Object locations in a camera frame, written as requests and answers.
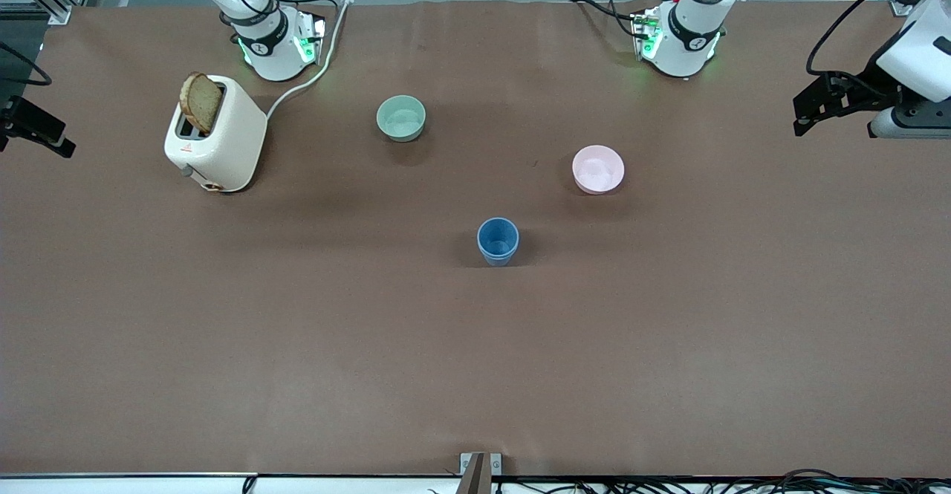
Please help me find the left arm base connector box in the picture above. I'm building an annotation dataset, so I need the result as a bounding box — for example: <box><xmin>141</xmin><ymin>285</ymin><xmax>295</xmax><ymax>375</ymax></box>
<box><xmin>631</xmin><ymin>7</ymin><xmax>663</xmax><ymax>61</ymax></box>

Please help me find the white toaster power cable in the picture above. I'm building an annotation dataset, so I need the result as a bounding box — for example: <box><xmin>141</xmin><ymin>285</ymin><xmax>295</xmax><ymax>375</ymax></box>
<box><xmin>266</xmin><ymin>0</ymin><xmax>355</xmax><ymax>120</ymax></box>

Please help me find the cream white toaster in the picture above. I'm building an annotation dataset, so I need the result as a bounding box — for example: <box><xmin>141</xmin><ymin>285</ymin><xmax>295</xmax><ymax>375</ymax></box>
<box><xmin>164</xmin><ymin>74</ymin><xmax>268</xmax><ymax>193</ymax></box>

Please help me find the metal table edge bracket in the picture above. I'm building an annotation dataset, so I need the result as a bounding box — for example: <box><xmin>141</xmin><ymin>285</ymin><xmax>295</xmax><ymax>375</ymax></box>
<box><xmin>460</xmin><ymin>452</ymin><xmax>502</xmax><ymax>494</ymax></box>

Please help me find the black cable tangle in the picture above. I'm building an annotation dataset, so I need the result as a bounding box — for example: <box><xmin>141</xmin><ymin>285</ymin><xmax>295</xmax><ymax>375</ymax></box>
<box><xmin>427</xmin><ymin>468</ymin><xmax>951</xmax><ymax>494</ymax></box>

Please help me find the black left base cable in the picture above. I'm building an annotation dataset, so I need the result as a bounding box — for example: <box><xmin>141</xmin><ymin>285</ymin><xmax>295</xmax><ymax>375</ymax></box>
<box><xmin>570</xmin><ymin>0</ymin><xmax>641</xmax><ymax>39</ymax></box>

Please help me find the brown bread slice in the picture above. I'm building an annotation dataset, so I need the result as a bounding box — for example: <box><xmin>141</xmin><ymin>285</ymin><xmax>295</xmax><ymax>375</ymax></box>
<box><xmin>180</xmin><ymin>72</ymin><xmax>224</xmax><ymax>135</ymax></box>

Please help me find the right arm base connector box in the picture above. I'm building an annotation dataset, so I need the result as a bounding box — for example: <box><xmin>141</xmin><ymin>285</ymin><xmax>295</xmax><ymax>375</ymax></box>
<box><xmin>292</xmin><ymin>10</ymin><xmax>328</xmax><ymax>65</ymax></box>

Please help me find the brown table cover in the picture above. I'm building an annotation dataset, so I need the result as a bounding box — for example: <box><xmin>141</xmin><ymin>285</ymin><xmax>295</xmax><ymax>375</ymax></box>
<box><xmin>0</xmin><ymin>0</ymin><xmax>951</xmax><ymax>478</ymax></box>

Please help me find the pink bowl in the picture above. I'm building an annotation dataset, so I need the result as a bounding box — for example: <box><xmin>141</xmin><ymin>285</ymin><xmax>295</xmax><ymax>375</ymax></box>
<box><xmin>572</xmin><ymin>145</ymin><xmax>626</xmax><ymax>195</ymax></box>

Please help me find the green bowl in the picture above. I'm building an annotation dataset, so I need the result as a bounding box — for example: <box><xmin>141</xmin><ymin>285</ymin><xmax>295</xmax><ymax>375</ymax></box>
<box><xmin>376</xmin><ymin>95</ymin><xmax>427</xmax><ymax>143</ymax></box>

